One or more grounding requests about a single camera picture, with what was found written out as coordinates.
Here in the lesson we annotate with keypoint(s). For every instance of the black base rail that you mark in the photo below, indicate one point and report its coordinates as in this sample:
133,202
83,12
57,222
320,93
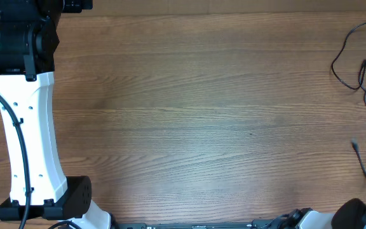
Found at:
257,223

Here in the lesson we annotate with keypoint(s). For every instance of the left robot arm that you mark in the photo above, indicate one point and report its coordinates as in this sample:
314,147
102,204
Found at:
39,187

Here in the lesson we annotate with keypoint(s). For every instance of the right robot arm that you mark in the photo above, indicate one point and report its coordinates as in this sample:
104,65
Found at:
351,215

